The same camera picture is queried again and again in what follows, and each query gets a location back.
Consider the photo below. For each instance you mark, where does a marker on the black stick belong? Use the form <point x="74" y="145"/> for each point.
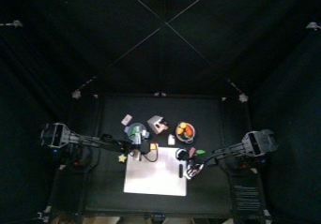
<point x="181" y="170"/>

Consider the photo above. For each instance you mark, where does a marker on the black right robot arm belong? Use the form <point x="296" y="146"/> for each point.
<point x="244" y="146"/>

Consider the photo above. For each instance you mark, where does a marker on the small pink white card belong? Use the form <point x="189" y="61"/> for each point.
<point x="126" y="119"/>

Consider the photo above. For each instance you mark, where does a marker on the silver frame clamp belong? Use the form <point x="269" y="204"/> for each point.
<point x="75" y="93"/>
<point x="16" y="23"/>
<point x="160" y="94"/>
<point x="312" y="25"/>
<point x="244" y="97"/>

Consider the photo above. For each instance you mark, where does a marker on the bowl with orange toy food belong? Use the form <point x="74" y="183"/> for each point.
<point x="185" y="131"/>

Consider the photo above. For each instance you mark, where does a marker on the yellow egg sushi toy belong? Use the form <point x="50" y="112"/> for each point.
<point x="153" y="146"/>

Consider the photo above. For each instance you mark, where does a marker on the blue plate with green food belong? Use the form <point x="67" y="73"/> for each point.
<point x="134" y="129"/>

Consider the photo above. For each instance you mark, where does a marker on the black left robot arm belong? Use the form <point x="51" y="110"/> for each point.
<point x="86" y="139"/>

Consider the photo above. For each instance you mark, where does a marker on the white rectangular mat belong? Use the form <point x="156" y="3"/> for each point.
<point x="156" y="174"/>

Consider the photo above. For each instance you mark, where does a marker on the red toy piece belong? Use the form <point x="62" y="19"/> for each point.
<point x="192" y="152"/>

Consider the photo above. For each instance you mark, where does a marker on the yellow star toy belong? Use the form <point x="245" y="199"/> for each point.
<point x="122" y="158"/>

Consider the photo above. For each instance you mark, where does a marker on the small white toy piece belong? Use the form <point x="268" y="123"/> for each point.
<point x="170" y="139"/>

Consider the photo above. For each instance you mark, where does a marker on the green toy piece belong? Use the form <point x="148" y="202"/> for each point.
<point x="201" y="152"/>

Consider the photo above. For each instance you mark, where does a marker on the grey toy box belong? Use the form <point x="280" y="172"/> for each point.
<point x="157" y="124"/>

